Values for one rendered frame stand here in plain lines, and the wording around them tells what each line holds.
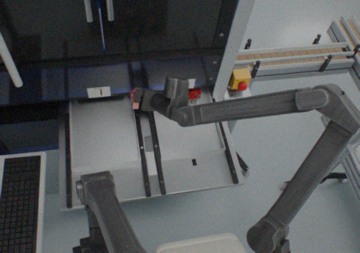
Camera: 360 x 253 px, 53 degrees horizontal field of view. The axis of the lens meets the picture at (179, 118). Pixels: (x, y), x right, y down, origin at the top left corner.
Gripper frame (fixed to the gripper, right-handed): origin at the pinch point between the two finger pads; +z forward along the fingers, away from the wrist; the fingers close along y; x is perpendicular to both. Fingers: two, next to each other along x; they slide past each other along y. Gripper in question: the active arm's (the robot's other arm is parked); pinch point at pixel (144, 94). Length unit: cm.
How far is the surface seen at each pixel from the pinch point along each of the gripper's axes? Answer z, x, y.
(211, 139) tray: 2.9, 18.7, -36.0
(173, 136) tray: 10.7, 20.1, -22.6
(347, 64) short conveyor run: -2, -20, -107
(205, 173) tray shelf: -6.1, 29.2, -29.1
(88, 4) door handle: -5.2, -25.6, 24.6
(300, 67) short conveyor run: 6, -15, -84
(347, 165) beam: -8, 33, -126
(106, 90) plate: 24.0, 5.2, 3.7
